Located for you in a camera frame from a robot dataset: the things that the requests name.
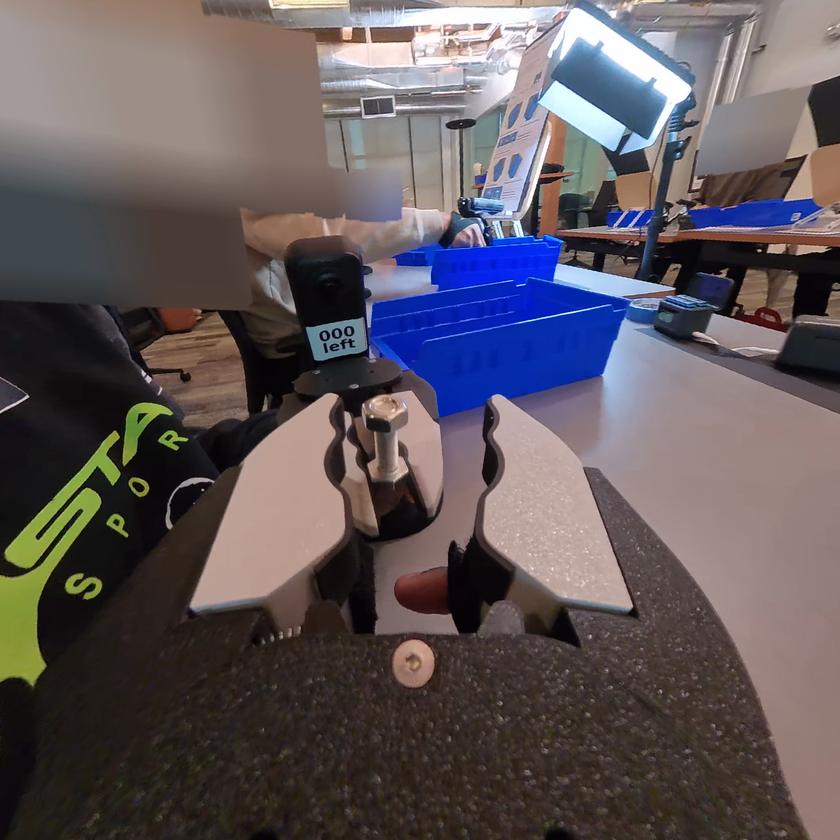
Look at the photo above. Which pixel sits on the long wooden desk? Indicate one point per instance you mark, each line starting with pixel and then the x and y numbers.
pixel 788 240

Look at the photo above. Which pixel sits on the black office chair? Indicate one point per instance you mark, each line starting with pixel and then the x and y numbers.
pixel 145 335

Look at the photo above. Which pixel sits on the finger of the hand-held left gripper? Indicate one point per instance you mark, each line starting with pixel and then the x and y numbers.
pixel 357 496
pixel 425 460

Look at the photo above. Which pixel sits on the grey tool case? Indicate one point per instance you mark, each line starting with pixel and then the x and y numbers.
pixel 811 349

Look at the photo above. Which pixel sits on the studio light on stand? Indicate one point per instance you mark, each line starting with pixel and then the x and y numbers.
pixel 610 72

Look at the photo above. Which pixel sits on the silver hex bolt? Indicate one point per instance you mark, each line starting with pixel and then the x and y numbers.
pixel 387 462

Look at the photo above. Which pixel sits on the dark blue bag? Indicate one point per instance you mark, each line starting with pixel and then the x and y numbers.
pixel 710 292

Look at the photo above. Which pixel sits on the black floor lamp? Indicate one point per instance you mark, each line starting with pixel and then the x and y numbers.
pixel 461 124

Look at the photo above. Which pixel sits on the blue plastic bin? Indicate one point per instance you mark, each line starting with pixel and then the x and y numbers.
pixel 499 263
pixel 748 214
pixel 630 218
pixel 512 361
pixel 418 255

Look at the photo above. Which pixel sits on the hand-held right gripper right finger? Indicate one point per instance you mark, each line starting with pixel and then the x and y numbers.
pixel 551 525

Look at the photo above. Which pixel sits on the red bag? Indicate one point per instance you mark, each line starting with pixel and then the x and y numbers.
pixel 768 319

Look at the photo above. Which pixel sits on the roll-up banner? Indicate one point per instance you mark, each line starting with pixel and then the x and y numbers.
pixel 519 131

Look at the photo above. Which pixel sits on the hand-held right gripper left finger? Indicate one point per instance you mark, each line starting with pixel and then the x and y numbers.
pixel 269 525

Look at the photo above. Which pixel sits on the person's left forearm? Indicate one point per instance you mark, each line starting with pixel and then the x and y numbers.
pixel 243 440

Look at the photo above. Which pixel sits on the blue tape roll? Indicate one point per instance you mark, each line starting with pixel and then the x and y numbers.
pixel 643 311

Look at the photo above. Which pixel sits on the black printed shirt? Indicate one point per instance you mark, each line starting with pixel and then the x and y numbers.
pixel 79 525

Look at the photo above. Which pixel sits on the wall air vent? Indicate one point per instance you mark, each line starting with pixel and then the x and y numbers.
pixel 378 105

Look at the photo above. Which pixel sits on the black and blue device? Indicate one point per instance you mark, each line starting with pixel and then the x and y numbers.
pixel 683 318

